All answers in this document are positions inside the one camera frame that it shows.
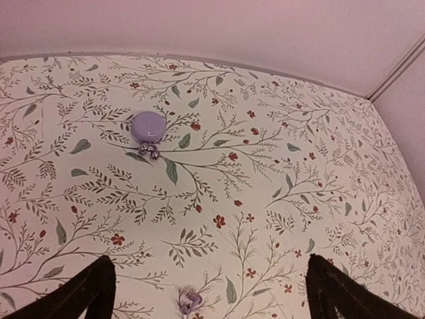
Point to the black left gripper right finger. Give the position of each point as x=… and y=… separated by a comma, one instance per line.
x=331, y=292

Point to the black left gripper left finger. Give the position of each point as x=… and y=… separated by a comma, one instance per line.
x=91, y=292

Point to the silver lilac earbud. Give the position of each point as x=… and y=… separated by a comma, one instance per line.
x=154, y=155
x=144, y=148

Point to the floral patterned table mat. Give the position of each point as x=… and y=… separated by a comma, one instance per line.
x=256, y=173

